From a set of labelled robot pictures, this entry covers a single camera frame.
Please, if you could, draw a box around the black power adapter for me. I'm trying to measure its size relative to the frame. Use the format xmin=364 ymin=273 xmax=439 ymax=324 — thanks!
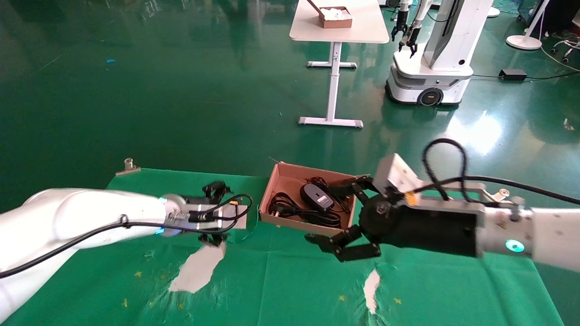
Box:
xmin=498 ymin=69 xmax=528 ymax=82

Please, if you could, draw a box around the white floor stand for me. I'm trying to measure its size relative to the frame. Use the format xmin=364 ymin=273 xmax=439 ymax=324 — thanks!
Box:
xmin=506 ymin=0 xmax=551 ymax=51

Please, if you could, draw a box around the wheeled chair base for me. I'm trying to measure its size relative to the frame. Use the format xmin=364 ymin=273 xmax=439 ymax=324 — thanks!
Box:
xmin=550 ymin=31 xmax=580 ymax=64

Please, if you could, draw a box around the small cardboard box with paper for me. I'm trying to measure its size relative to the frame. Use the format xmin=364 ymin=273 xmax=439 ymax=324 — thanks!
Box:
xmin=307 ymin=0 xmax=353 ymax=29

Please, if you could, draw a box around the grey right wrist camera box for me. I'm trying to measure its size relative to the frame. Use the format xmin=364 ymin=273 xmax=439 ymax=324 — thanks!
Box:
xmin=372 ymin=153 xmax=427 ymax=202

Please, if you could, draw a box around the black power cable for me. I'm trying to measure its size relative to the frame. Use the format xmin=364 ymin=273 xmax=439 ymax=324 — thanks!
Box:
xmin=268 ymin=192 xmax=342 ymax=228

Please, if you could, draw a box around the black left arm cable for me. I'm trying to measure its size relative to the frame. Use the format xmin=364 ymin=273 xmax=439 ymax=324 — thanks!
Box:
xmin=0 ymin=193 xmax=254 ymax=278

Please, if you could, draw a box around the green table cloth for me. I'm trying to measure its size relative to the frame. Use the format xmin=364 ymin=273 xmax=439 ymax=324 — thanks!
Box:
xmin=2 ymin=168 xmax=565 ymax=326

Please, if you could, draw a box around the black adapter floor cable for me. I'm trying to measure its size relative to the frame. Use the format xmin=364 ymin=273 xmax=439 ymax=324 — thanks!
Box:
xmin=471 ymin=70 xmax=580 ymax=83

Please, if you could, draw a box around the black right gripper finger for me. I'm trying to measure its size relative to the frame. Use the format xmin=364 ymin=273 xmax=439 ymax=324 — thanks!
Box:
xmin=327 ymin=175 xmax=386 ymax=209
xmin=305 ymin=225 xmax=382 ymax=263

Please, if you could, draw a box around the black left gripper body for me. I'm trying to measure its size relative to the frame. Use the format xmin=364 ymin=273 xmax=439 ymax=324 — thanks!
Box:
xmin=184 ymin=196 xmax=213 ymax=224

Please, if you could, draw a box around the thin black cable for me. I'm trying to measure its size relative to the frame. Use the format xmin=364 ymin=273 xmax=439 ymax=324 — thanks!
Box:
xmin=300 ymin=176 xmax=355 ymax=214

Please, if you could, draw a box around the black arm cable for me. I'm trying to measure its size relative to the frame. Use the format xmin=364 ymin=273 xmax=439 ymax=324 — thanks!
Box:
xmin=0 ymin=193 xmax=254 ymax=278
xmin=405 ymin=138 xmax=580 ymax=206

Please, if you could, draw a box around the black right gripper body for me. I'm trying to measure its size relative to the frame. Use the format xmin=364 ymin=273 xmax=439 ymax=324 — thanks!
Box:
xmin=360 ymin=197 xmax=481 ymax=257

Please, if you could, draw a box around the white wheeled background robot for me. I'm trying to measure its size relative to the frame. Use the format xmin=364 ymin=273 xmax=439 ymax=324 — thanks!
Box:
xmin=385 ymin=0 xmax=495 ymax=107

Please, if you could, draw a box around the open brown cardboard box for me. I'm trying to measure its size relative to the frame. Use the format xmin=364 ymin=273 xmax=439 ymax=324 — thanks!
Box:
xmin=258 ymin=158 xmax=370 ymax=237

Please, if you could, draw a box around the white pedestal table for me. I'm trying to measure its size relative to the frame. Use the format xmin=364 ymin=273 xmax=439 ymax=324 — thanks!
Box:
xmin=290 ymin=0 xmax=390 ymax=129

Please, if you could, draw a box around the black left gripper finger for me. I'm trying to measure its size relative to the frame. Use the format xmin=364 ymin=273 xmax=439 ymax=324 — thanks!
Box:
xmin=202 ymin=181 xmax=232 ymax=204
xmin=199 ymin=230 xmax=227 ymax=248

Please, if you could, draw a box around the background robot black gripper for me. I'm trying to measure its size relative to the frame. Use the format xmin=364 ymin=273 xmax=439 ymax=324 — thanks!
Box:
xmin=405 ymin=24 xmax=421 ymax=59
xmin=392 ymin=16 xmax=409 ymax=43

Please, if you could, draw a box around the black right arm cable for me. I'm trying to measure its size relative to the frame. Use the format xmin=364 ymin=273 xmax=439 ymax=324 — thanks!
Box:
xmin=405 ymin=138 xmax=580 ymax=206

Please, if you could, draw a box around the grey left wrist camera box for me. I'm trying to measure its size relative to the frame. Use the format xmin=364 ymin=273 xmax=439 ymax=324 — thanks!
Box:
xmin=197 ymin=204 xmax=249 ymax=230

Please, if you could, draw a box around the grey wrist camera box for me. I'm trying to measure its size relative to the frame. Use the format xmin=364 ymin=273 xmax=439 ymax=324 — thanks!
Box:
xmin=197 ymin=204 xmax=249 ymax=230
xmin=372 ymin=153 xmax=427 ymax=202

